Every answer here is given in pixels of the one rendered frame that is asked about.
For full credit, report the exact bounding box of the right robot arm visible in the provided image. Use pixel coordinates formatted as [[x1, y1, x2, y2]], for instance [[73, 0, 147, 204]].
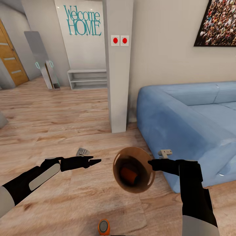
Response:
[[147, 149, 220, 236]]

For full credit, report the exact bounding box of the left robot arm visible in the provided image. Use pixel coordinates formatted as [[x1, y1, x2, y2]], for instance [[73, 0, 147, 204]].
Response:
[[0, 148, 101, 218]]

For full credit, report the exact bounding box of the trash can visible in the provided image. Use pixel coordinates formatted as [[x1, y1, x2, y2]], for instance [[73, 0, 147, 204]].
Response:
[[113, 147, 155, 194]]

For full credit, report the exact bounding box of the can of soda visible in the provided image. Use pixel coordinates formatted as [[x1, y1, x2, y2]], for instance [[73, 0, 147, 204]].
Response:
[[98, 219, 110, 236], [120, 167, 140, 185]]

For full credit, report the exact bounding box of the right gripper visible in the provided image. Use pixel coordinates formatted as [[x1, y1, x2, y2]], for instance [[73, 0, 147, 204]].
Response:
[[147, 158, 171, 174]]

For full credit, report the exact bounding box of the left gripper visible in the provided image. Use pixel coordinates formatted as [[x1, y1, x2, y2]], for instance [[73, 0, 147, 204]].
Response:
[[70, 155, 101, 170]]

